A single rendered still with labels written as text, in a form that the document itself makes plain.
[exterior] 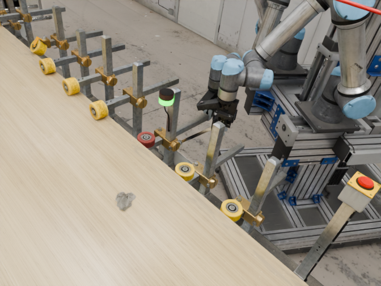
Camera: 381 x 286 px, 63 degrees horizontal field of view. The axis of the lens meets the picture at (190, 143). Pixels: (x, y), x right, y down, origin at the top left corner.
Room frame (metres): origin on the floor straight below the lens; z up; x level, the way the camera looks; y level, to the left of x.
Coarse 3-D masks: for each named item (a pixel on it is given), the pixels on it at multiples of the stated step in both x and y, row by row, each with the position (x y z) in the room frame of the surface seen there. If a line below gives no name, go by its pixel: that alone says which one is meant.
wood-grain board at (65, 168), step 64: (0, 64) 1.47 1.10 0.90; (0, 128) 0.96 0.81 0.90; (64, 128) 1.03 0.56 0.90; (0, 192) 0.64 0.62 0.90; (64, 192) 0.69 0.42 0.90; (128, 192) 0.73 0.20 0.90; (192, 192) 0.78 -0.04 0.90; (0, 256) 0.42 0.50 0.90; (64, 256) 0.45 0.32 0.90; (128, 256) 0.48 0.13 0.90; (192, 256) 0.52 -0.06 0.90; (256, 256) 0.55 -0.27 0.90
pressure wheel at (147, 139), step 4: (144, 132) 1.08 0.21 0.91; (148, 132) 1.08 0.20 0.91; (140, 136) 1.05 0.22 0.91; (144, 136) 1.05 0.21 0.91; (148, 136) 1.06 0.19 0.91; (152, 136) 1.06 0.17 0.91; (140, 140) 1.02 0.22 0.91; (144, 140) 1.02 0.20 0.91; (148, 140) 1.03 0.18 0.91; (152, 140) 1.03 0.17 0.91; (144, 144) 1.01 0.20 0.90; (148, 144) 1.01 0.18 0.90; (152, 144) 1.03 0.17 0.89
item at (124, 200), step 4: (120, 192) 0.71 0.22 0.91; (124, 192) 0.72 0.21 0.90; (132, 192) 0.73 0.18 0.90; (116, 196) 0.70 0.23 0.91; (120, 196) 0.70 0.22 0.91; (124, 196) 0.70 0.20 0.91; (128, 196) 0.70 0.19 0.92; (132, 196) 0.71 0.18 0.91; (116, 200) 0.69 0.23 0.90; (120, 200) 0.68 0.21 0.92; (124, 200) 0.68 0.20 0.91; (128, 200) 0.69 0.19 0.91; (132, 200) 0.70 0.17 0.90; (120, 204) 0.67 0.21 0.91; (124, 204) 0.67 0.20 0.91; (128, 204) 0.67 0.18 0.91; (120, 208) 0.65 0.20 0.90; (124, 208) 0.65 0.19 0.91
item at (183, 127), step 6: (204, 114) 1.36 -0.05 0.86; (192, 120) 1.29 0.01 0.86; (198, 120) 1.30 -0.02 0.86; (204, 120) 1.33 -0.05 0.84; (180, 126) 1.23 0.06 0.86; (186, 126) 1.23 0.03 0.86; (192, 126) 1.26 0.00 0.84; (180, 132) 1.20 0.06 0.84; (156, 138) 1.10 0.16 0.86; (156, 144) 1.08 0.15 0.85
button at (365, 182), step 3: (360, 177) 0.64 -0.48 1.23; (363, 177) 0.64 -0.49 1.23; (366, 177) 0.64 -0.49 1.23; (360, 180) 0.63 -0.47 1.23; (363, 180) 0.63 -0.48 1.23; (366, 180) 0.63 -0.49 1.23; (369, 180) 0.63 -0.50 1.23; (360, 183) 0.62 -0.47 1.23; (363, 183) 0.62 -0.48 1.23; (366, 183) 0.62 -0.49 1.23; (369, 183) 0.62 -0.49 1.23; (372, 183) 0.62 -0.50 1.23; (363, 186) 0.61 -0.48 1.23; (366, 186) 0.61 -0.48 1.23; (369, 186) 0.61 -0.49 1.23; (372, 186) 0.61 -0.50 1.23
